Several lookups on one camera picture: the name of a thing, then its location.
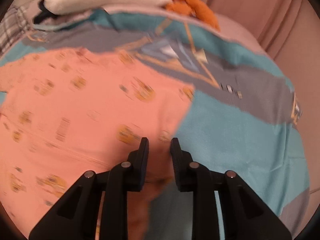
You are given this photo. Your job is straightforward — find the pink cartoon print shirt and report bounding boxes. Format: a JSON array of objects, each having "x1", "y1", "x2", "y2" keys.
[{"x1": 1, "y1": 48, "x2": 195, "y2": 239}]

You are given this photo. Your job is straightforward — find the blue grey bed cover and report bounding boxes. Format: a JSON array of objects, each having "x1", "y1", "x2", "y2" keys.
[{"x1": 1, "y1": 9, "x2": 309, "y2": 239}]

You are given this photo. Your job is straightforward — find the pink curtain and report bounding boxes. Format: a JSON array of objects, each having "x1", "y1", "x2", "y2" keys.
[{"x1": 199, "y1": 0, "x2": 320, "y2": 81}]

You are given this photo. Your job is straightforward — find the plaid pillow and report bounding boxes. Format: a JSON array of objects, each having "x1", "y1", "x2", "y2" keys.
[{"x1": 0, "y1": 6, "x2": 30, "y2": 56}]

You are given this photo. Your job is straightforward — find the dark blue garment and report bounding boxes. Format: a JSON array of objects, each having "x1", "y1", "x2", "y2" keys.
[{"x1": 33, "y1": 0, "x2": 59, "y2": 24}]

